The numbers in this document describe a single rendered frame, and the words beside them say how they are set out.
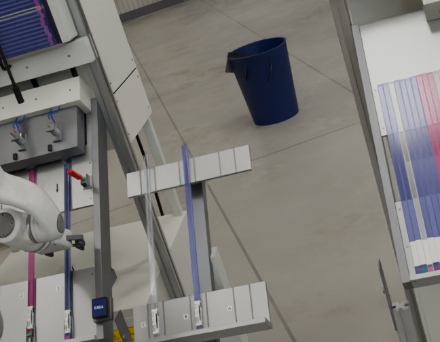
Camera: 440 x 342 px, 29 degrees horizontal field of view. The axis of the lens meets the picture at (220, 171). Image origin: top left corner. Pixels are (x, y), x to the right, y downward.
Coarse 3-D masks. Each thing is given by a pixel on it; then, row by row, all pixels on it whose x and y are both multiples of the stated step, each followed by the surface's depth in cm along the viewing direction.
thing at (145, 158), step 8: (144, 160) 225; (144, 168) 224; (144, 176) 223; (152, 216) 218; (152, 224) 217; (152, 232) 216; (152, 240) 214; (152, 248) 213; (152, 256) 212; (152, 264) 212; (152, 272) 211; (152, 280) 210; (152, 288) 209; (152, 296) 208; (152, 304) 207
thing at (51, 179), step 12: (72, 156) 241; (84, 156) 240; (24, 168) 245; (48, 168) 242; (60, 168) 241; (72, 168) 239; (84, 168) 238; (36, 180) 241; (48, 180) 240; (60, 180) 239; (72, 180) 238; (48, 192) 239; (60, 192) 237; (72, 192) 236; (84, 192) 235; (0, 204) 242; (60, 204) 236; (72, 204) 234; (84, 204) 233
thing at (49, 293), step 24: (0, 288) 231; (24, 288) 228; (48, 288) 226; (72, 288) 223; (24, 312) 225; (48, 312) 223; (72, 312) 221; (24, 336) 222; (48, 336) 220; (72, 336) 217
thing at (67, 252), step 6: (66, 168) 239; (66, 174) 238; (66, 180) 237; (66, 186) 236; (66, 192) 235; (66, 198) 234; (66, 204) 234; (66, 210) 233; (66, 216) 232; (66, 222) 231; (66, 228) 230; (66, 252) 227; (66, 258) 226; (66, 264) 226; (66, 270) 225; (66, 276) 224; (66, 282) 223; (66, 288) 223; (66, 294) 222; (66, 300) 221; (66, 306) 220; (66, 336) 217
